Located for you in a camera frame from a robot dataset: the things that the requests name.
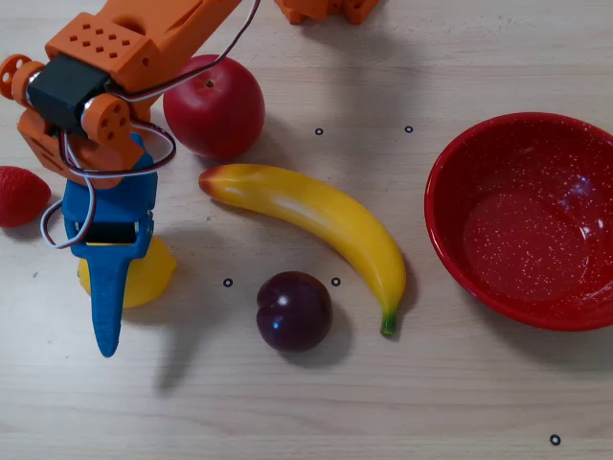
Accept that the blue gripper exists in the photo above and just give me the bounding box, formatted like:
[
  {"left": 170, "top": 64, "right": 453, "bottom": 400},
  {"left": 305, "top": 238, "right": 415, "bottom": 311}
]
[{"left": 61, "top": 132, "right": 159, "bottom": 359}]

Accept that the yellow toy lemon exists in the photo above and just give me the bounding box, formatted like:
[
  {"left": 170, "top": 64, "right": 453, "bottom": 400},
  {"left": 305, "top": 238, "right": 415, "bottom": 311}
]
[{"left": 77, "top": 235, "right": 178, "bottom": 310}]

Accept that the red speckled bowl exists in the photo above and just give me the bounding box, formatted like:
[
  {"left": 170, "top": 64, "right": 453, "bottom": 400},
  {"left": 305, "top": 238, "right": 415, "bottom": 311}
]
[{"left": 423, "top": 112, "right": 613, "bottom": 333}]

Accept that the red toy strawberry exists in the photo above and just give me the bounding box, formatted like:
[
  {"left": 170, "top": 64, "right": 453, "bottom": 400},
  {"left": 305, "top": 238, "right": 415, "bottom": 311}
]
[{"left": 0, "top": 165, "right": 53, "bottom": 229}]

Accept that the dark purple toy plum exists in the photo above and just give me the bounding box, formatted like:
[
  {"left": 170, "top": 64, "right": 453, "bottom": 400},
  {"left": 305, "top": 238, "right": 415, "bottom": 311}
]
[{"left": 256, "top": 270, "right": 334, "bottom": 355}]

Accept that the red toy apple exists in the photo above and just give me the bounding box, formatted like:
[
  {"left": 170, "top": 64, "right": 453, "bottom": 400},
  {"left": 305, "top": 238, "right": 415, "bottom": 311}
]
[{"left": 162, "top": 54, "right": 266, "bottom": 161}]

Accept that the yellow toy banana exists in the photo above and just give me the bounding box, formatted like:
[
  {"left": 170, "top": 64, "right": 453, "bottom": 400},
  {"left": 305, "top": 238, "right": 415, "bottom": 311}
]
[{"left": 197, "top": 163, "right": 408, "bottom": 337}]

